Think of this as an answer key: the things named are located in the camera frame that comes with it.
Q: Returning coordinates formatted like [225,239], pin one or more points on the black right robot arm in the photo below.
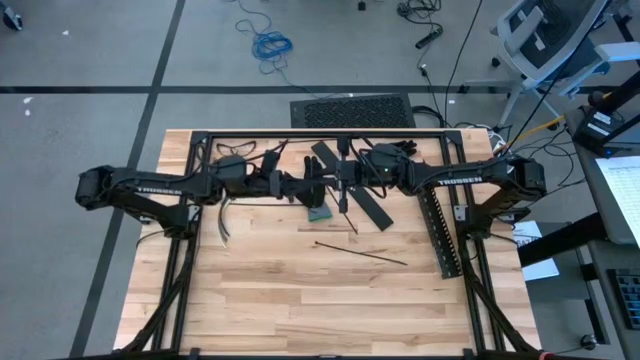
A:
[460,177]

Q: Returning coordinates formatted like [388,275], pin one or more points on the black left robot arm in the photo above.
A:
[150,182]

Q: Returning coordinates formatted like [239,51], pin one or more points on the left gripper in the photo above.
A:
[272,185]

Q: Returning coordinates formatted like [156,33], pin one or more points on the black glove grey cuff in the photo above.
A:
[320,214]

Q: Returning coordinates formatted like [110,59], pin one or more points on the black zip tie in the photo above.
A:
[345,214]
[360,253]

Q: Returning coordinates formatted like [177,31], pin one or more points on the clear safety glasses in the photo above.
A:
[243,148]

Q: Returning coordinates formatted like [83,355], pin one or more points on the white printed label sheet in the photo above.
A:
[527,235]

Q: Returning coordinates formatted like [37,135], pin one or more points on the black perforated rack rail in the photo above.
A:
[445,250]

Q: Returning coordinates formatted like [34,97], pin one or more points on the grey office chair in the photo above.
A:
[530,30]

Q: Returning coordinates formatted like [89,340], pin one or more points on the black floor grate mat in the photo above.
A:
[355,111]

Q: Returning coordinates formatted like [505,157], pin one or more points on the black power strip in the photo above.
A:
[429,38]

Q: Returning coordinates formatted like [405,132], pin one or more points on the black caster wheel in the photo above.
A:
[589,342]
[12,20]

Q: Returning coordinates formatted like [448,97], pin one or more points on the grey desk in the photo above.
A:
[607,255]

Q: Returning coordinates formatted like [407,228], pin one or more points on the black glove green cuff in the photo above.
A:
[405,147]

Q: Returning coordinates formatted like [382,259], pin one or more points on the white paper sheet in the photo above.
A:
[542,270]

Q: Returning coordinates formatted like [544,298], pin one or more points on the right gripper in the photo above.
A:
[357,175]

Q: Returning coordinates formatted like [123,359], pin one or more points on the small black floor object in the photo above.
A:
[361,5]

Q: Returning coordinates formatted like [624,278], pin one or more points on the white lit monitor screen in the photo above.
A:
[625,190]

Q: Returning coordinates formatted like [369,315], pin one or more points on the black bar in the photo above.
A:
[372,210]

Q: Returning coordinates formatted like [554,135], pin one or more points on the black box device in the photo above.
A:
[595,131]

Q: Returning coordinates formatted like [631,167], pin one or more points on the black aluminium rig frame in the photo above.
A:
[325,134]

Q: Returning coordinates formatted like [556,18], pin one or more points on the black keyboard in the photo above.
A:
[629,300]

